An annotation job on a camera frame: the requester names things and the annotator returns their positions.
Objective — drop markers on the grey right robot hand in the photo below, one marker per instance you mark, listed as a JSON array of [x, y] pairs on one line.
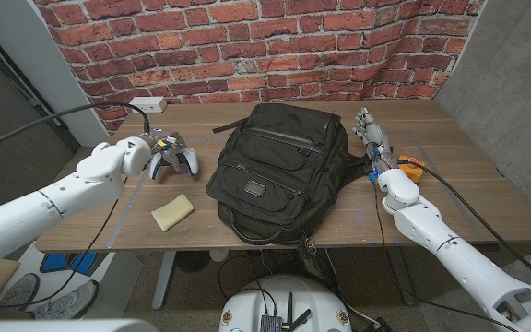
[[378, 143]]

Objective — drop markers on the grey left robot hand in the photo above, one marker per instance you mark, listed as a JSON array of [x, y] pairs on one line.
[[166, 140]]

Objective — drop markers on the white black game controller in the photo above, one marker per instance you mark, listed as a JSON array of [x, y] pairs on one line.
[[189, 161]]

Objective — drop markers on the black backpack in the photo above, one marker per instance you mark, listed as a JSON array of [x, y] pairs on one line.
[[279, 175]]

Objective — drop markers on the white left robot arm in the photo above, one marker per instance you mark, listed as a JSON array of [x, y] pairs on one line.
[[62, 198]]

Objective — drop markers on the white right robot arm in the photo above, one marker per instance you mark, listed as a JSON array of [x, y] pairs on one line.
[[459, 263]]

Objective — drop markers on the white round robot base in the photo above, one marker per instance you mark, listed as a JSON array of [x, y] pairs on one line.
[[247, 309]]

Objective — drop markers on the orange emergency-stop button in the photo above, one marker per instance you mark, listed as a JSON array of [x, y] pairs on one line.
[[414, 171]]

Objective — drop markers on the yellow sponge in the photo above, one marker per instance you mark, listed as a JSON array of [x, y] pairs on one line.
[[172, 212]]

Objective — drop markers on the white power strip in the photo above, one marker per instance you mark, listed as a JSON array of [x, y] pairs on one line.
[[148, 104]]

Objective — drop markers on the grey table tape marking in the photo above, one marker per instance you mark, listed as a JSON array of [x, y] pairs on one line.
[[117, 228]]

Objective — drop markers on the brick print backdrop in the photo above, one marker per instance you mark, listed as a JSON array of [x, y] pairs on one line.
[[247, 46]]

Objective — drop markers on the black round floor fixture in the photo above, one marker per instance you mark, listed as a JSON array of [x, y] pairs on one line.
[[193, 262]]

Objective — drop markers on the metal table leg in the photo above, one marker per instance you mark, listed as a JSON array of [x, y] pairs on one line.
[[406, 288], [164, 276]]

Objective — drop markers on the blue black floor item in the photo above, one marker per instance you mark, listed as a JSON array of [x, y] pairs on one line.
[[83, 263]]

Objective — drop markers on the black antenna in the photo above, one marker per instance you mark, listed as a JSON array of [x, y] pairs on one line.
[[302, 317], [289, 309]]

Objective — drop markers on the grey sneaker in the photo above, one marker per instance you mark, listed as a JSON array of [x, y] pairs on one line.
[[19, 292], [67, 302]]

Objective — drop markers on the small grey computer box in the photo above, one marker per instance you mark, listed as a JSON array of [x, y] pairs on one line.
[[271, 324]]

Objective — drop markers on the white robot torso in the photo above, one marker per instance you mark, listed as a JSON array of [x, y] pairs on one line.
[[62, 326]]

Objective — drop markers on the white wall panel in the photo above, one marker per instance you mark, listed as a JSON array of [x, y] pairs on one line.
[[16, 37]]

